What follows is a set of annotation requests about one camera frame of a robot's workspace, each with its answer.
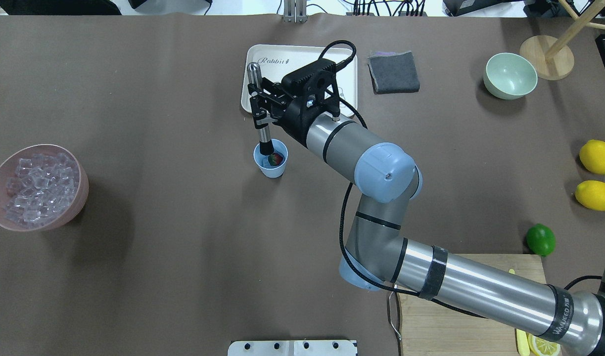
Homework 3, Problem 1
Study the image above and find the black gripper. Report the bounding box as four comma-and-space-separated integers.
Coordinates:
246, 74, 341, 148

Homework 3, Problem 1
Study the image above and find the steel muddler black tip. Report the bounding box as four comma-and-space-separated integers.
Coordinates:
246, 62, 275, 157

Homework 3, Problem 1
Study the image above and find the red strawberry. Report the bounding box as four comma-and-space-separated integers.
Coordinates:
267, 152, 284, 167

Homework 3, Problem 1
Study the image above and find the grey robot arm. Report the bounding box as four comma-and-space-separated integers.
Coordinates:
247, 62, 605, 356

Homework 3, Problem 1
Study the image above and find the light blue plastic cup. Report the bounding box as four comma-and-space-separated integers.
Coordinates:
253, 139, 288, 178

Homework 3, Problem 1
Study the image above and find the wooden cup stand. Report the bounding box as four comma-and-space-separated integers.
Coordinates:
519, 0, 605, 81

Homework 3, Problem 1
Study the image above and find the cream rabbit tray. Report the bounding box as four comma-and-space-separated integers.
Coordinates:
240, 44, 358, 117

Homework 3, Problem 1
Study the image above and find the grey folded cloth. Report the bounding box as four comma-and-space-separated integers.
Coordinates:
368, 50, 420, 94

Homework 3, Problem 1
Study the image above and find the pink bowl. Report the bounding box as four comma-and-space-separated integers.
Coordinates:
0, 144, 89, 232

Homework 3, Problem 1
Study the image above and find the mint green bowl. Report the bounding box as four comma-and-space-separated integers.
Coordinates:
483, 52, 538, 100

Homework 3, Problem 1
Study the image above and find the bamboo cutting board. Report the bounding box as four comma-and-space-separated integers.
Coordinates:
388, 253, 563, 356

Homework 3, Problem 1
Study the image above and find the green lime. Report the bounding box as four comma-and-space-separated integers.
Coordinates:
526, 223, 557, 257

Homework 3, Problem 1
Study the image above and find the yellow lemon upper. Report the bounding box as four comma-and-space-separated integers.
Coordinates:
578, 139, 605, 175

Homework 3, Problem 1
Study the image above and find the yellow lemon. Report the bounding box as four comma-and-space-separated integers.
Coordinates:
574, 180, 605, 211
578, 139, 605, 175

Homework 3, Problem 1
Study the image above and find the yellow lemon lower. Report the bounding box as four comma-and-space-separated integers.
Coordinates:
574, 180, 605, 211

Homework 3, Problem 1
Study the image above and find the yellow plastic knife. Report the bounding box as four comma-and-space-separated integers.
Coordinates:
508, 269, 530, 356

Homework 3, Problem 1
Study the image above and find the lemon slice lower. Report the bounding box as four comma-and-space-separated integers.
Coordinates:
527, 334, 561, 356

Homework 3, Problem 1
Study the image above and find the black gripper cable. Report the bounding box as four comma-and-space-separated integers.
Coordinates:
317, 40, 486, 317

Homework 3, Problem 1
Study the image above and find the aluminium frame post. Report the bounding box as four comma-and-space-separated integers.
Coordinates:
282, 0, 308, 23

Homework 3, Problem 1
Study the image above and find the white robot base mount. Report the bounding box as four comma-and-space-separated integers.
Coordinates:
227, 339, 359, 356

